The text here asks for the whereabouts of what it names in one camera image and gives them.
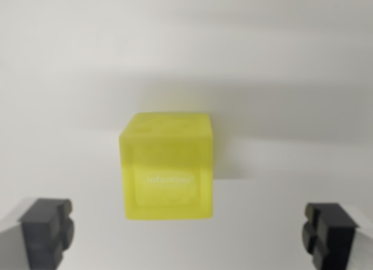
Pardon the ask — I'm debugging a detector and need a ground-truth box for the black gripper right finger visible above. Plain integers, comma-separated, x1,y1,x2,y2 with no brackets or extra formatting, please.
301,201,373,270

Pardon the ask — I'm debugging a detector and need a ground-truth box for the yellow translucent cube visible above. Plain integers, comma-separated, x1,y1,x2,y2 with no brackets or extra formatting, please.
118,111,216,221

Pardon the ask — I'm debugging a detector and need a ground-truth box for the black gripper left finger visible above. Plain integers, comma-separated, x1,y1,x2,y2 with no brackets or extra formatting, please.
0,197,75,270

